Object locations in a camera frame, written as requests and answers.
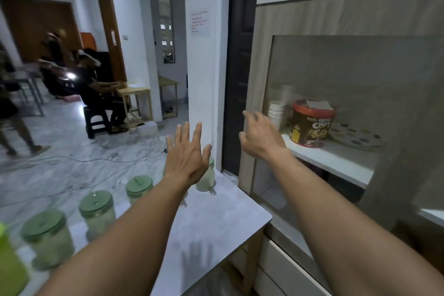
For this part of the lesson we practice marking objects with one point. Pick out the wooden cabinet with glass door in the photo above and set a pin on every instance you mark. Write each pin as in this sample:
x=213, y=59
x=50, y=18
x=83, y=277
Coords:
x=347, y=73

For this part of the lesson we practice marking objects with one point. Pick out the stack of white paper cups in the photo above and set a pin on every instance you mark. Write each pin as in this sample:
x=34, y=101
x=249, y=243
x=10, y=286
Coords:
x=276, y=112

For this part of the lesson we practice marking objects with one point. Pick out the dark panelled door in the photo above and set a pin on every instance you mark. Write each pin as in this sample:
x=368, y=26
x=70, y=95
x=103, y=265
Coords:
x=241, y=63

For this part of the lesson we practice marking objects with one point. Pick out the black plastic stool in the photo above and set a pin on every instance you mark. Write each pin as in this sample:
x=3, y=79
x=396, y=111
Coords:
x=97, y=122

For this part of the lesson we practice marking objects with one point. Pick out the person's right forearm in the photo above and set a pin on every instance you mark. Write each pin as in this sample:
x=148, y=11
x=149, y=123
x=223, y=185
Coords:
x=347, y=230

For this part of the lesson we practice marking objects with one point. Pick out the white cabinet shelf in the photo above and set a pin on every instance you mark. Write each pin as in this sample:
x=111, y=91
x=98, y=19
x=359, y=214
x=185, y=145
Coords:
x=333, y=158

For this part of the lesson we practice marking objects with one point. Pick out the white paper notice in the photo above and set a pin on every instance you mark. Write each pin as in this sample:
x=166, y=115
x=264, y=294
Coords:
x=199, y=23

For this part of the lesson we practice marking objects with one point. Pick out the white polka dot plate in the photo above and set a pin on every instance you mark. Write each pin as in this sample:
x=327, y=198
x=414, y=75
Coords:
x=357, y=134

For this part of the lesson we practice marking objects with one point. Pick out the person's left hand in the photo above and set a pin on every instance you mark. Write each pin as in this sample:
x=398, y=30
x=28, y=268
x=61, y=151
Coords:
x=185, y=160

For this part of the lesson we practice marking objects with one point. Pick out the person's right thumb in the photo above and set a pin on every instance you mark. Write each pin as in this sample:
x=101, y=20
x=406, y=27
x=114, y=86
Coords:
x=244, y=140

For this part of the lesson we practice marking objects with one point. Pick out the lime green plastic container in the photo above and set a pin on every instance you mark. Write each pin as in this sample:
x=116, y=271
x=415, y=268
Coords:
x=10, y=264

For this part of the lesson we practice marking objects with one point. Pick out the red and brown snack tin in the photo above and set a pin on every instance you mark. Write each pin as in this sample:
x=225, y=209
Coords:
x=310, y=125

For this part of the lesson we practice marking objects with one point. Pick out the clear jar with green lid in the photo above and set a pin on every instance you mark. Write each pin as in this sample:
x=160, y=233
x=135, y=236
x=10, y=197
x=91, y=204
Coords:
x=138, y=190
x=99, y=214
x=207, y=179
x=48, y=240

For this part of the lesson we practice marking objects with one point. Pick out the person's left little finger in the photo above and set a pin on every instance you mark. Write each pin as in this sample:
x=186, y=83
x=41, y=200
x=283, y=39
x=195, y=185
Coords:
x=170, y=145

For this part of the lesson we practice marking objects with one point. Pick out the person's left thumb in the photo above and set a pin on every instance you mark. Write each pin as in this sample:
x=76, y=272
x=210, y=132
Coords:
x=207, y=156

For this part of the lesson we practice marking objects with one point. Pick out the person's left forearm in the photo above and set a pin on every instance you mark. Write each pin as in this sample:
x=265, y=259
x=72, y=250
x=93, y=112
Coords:
x=121, y=240

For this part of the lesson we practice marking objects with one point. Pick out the person's right hand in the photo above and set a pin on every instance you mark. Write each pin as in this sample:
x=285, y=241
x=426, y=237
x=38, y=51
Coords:
x=262, y=139

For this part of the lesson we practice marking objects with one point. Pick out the grey top wooden leg table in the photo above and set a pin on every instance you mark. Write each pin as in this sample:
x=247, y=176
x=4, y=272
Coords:
x=222, y=223

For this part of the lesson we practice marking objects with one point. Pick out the grey metal leg table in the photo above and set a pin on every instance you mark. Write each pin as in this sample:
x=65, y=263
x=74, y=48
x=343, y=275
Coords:
x=29, y=84

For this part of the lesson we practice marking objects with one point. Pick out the brown wooden double door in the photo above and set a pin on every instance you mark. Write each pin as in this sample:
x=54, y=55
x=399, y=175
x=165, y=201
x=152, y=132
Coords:
x=34, y=28

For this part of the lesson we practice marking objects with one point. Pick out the narrow tall window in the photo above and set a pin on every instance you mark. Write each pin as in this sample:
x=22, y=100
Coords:
x=164, y=11

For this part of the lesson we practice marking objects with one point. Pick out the small light wooden table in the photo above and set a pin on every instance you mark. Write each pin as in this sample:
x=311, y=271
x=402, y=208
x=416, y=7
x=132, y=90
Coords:
x=137, y=93
x=169, y=82

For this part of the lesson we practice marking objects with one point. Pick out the white cabinet drawers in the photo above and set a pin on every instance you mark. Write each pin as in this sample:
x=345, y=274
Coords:
x=281, y=271

